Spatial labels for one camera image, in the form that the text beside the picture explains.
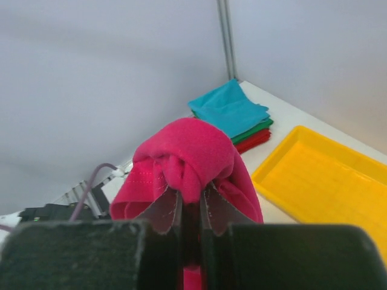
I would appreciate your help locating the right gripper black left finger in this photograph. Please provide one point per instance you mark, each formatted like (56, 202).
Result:
(90, 250)

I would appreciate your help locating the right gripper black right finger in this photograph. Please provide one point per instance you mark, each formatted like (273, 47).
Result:
(238, 253)

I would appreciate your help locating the pink t shirt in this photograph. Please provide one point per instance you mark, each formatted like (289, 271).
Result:
(187, 156)

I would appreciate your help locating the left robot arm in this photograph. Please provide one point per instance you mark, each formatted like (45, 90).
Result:
(63, 212)

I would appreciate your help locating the yellow plastic tray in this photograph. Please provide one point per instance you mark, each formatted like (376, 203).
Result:
(315, 179)

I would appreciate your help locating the folded red t shirt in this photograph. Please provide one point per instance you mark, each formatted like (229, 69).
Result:
(254, 140)

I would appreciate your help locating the folded green t shirt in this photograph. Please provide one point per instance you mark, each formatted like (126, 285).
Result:
(255, 129)

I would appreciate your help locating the folded teal t shirt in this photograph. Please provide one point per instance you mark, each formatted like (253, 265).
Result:
(229, 109)

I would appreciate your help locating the aluminium corner post left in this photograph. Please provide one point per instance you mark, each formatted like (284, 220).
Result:
(227, 36)

